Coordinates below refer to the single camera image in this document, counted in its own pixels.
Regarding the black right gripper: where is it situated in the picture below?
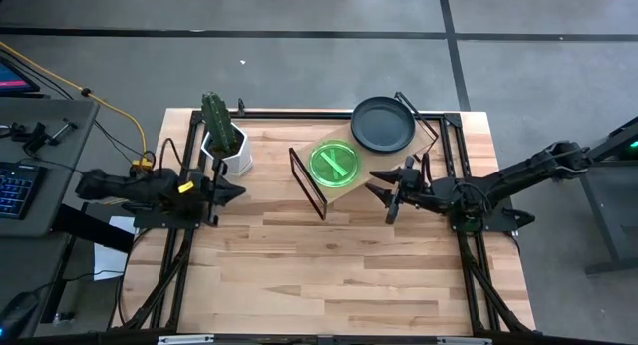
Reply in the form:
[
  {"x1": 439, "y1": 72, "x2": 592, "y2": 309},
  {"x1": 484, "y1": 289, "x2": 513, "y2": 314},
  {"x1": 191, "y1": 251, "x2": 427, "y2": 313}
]
[{"x1": 365, "y1": 157, "x2": 443, "y2": 225}]

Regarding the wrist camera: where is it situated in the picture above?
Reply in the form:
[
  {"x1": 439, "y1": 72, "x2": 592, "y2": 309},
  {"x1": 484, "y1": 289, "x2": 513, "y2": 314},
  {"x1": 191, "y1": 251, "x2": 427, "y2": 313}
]
[
  {"x1": 188, "y1": 173, "x2": 212, "y2": 205},
  {"x1": 399, "y1": 168, "x2": 425, "y2": 191}
]

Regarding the yellow cable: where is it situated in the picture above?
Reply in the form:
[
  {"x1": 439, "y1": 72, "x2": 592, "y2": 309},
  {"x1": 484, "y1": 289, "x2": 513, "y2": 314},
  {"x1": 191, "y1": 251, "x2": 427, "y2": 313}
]
[{"x1": 0, "y1": 40, "x2": 154, "y2": 170}]

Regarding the green cactus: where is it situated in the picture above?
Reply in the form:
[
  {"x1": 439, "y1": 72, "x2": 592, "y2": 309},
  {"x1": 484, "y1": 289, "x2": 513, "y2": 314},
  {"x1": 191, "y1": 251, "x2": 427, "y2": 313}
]
[{"x1": 200, "y1": 90, "x2": 239, "y2": 157}]

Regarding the white paper sheet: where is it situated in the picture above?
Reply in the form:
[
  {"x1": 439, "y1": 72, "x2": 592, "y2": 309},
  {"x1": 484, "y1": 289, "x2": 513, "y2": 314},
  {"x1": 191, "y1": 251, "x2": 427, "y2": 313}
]
[{"x1": 93, "y1": 214, "x2": 137, "y2": 282}]

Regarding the grey desk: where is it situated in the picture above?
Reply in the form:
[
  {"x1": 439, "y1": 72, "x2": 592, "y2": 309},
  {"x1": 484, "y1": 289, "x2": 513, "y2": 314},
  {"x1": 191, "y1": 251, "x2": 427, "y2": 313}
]
[{"x1": 0, "y1": 98, "x2": 101, "y2": 239}]

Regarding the white plant pot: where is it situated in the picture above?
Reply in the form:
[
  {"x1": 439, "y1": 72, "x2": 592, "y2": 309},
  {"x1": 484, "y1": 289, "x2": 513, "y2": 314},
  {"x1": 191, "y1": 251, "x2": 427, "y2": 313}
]
[{"x1": 200, "y1": 123, "x2": 254, "y2": 177}]

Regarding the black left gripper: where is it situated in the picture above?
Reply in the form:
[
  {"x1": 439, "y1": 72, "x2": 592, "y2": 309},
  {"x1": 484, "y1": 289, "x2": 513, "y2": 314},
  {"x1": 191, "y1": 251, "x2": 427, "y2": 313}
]
[{"x1": 171, "y1": 160, "x2": 247, "y2": 227}]

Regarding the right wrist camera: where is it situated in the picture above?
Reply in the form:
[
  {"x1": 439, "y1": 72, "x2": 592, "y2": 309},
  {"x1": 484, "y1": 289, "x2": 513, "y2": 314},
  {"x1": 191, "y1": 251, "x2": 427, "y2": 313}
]
[{"x1": 399, "y1": 168, "x2": 425, "y2": 191}]

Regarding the black aluminium rig frame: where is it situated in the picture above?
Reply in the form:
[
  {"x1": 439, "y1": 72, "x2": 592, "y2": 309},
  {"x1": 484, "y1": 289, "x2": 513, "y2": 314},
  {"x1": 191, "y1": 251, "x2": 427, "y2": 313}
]
[{"x1": 107, "y1": 108, "x2": 537, "y2": 345}]

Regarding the lit computer screen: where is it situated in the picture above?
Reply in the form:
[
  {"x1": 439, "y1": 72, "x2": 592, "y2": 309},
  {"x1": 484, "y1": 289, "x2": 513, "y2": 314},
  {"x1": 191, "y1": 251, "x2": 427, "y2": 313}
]
[{"x1": 0, "y1": 55, "x2": 41, "y2": 95}]

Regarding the backlit black keyboard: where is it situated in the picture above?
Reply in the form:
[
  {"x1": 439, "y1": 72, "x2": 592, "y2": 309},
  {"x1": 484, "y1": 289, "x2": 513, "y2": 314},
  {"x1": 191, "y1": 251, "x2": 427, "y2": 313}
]
[{"x1": 0, "y1": 161, "x2": 47, "y2": 220}]

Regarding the green transparent plate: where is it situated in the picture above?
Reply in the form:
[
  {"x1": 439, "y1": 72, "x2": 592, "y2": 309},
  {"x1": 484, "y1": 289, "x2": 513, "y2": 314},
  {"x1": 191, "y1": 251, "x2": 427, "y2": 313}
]
[{"x1": 307, "y1": 139, "x2": 362, "y2": 189}]

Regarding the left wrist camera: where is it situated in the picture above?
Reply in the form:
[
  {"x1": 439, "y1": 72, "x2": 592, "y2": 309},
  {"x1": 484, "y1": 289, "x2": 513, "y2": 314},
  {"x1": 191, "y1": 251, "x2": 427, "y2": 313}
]
[{"x1": 188, "y1": 173, "x2": 212, "y2": 205}]

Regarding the black computer mouse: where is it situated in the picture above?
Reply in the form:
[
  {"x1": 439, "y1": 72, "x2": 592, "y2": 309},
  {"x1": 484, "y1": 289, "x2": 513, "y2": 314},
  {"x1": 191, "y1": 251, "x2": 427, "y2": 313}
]
[{"x1": 0, "y1": 290, "x2": 41, "y2": 339}]

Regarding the black clamp tool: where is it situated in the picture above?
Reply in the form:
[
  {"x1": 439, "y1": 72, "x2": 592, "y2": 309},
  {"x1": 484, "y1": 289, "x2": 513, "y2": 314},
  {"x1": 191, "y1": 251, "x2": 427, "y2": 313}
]
[{"x1": 22, "y1": 118, "x2": 80, "y2": 156}]

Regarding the silver aluminium bracket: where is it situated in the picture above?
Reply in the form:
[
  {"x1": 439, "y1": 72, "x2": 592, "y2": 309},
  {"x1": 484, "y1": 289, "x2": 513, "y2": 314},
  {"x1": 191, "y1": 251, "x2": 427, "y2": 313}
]
[
  {"x1": 435, "y1": 336, "x2": 493, "y2": 345},
  {"x1": 157, "y1": 334, "x2": 216, "y2": 345}
]

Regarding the black frame wooden shelf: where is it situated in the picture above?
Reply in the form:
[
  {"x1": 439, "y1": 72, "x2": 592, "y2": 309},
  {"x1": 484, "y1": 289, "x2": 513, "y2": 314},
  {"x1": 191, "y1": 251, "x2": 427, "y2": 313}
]
[{"x1": 288, "y1": 91, "x2": 440, "y2": 221}]

